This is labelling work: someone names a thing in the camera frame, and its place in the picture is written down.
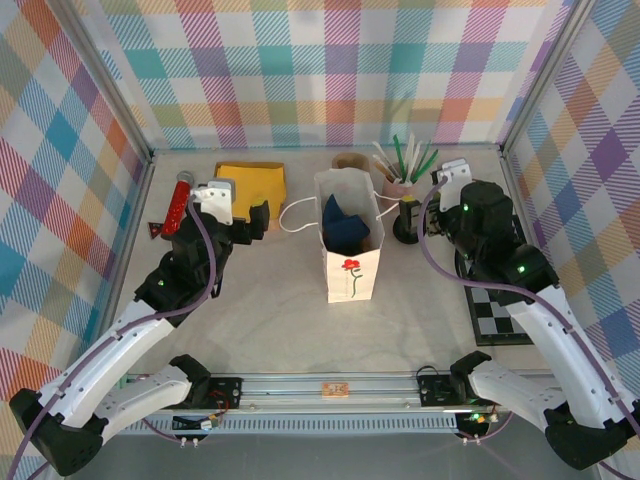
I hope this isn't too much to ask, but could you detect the green plastic straw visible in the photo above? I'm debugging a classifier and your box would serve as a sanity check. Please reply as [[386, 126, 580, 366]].
[[412, 149, 437, 183], [410, 142, 433, 182], [392, 134, 407, 179]]

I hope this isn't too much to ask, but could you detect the cardboard napkin box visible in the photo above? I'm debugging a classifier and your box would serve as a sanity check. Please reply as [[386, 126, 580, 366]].
[[214, 160, 289, 234]]

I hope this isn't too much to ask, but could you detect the grey slotted cable tray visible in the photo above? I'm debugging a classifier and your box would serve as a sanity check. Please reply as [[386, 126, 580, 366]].
[[79, 417, 461, 434]]

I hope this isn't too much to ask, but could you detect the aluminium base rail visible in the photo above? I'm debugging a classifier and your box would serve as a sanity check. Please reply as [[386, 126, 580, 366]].
[[52, 372, 609, 416]]

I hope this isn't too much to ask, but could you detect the aluminium frame post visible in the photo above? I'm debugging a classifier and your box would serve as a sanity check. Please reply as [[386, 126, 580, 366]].
[[499, 0, 596, 156], [59, 0, 154, 161]]

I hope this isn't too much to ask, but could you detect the small controller board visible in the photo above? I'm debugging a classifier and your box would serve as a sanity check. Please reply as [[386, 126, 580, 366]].
[[457, 410, 501, 430], [172, 412, 225, 432]]

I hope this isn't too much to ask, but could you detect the pink metal bucket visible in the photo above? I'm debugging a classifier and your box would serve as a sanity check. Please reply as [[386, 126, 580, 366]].
[[382, 174, 419, 199]]

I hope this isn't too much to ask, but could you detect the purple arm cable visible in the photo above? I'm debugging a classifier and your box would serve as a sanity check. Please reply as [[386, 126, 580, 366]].
[[7, 194, 219, 480], [418, 179, 640, 480]]

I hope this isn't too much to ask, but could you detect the white flower print paper bag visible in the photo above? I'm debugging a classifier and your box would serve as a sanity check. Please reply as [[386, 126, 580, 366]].
[[278, 168, 414, 304]]

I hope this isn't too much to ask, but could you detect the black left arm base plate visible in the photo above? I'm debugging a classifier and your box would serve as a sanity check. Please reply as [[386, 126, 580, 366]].
[[207, 377, 245, 409]]

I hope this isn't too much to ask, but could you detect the yellow paper napkin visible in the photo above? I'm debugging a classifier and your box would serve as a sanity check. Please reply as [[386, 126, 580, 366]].
[[217, 163, 287, 221]]

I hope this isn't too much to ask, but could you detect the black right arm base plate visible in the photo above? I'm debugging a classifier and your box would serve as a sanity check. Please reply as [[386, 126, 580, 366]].
[[417, 369, 511, 409]]

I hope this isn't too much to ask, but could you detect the blue paper napkin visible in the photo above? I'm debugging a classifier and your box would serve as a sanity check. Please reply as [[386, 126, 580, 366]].
[[321, 193, 371, 251]]

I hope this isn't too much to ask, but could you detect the stack of pulp cup carriers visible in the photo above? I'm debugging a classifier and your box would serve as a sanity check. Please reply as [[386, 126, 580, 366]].
[[332, 152, 374, 171]]

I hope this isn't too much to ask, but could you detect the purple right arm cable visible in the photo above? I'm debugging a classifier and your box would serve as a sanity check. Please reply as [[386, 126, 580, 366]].
[[418, 179, 640, 480]]

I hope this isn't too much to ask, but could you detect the black and white chessboard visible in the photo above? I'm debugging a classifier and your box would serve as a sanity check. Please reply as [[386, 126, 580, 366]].
[[462, 219, 534, 347]]

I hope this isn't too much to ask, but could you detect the red glitter toy microphone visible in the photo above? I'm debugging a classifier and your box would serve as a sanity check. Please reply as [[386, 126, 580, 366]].
[[160, 170, 195, 236]]

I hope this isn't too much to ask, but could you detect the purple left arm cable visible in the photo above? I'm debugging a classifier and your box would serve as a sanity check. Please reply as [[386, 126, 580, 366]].
[[7, 194, 219, 480]]

